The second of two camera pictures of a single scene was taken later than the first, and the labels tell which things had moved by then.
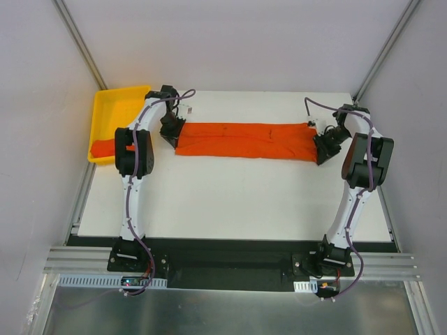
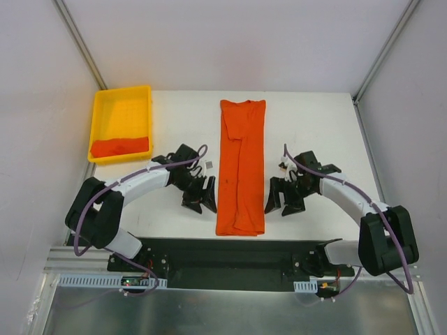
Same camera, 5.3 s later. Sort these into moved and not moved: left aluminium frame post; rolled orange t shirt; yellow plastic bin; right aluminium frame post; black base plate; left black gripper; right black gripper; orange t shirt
Moved: left black gripper; orange t shirt; right black gripper
Not moved: black base plate; right aluminium frame post; left aluminium frame post; rolled orange t shirt; yellow plastic bin
